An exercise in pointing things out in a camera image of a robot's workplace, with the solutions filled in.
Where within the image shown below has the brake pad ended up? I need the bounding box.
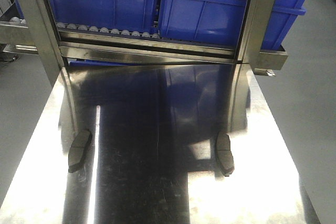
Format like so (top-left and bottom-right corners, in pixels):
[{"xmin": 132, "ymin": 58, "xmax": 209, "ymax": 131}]
[
  {"xmin": 215, "ymin": 132, "xmax": 235, "ymax": 177},
  {"xmin": 68, "ymin": 129, "xmax": 92, "ymax": 173}
]

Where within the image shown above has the lower blue bin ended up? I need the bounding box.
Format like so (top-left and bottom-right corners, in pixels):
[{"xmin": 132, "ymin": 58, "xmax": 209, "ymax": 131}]
[{"xmin": 69, "ymin": 60, "xmax": 132, "ymax": 66}]

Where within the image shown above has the right blue plastic bin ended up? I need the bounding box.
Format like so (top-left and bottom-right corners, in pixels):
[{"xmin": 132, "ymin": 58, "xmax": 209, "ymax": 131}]
[{"xmin": 158, "ymin": 0, "xmax": 306, "ymax": 50}]

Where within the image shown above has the blue plastic bin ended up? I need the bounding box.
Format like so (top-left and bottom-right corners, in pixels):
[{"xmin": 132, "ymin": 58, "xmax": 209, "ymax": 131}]
[
  {"xmin": 158, "ymin": 0, "xmax": 306, "ymax": 50},
  {"xmin": 48, "ymin": 0, "xmax": 159, "ymax": 33}
]

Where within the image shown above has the left blue plastic bin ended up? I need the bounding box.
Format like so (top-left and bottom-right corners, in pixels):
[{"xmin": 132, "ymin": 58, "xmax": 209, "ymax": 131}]
[{"xmin": 48, "ymin": 0, "xmax": 159, "ymax": 33}]

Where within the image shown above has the steel roller rack frame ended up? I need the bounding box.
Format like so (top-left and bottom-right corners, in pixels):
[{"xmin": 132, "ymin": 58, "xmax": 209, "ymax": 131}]
[{"xmin": 1, "ymin": 0, "xmax": 287, "ymax": 83}]

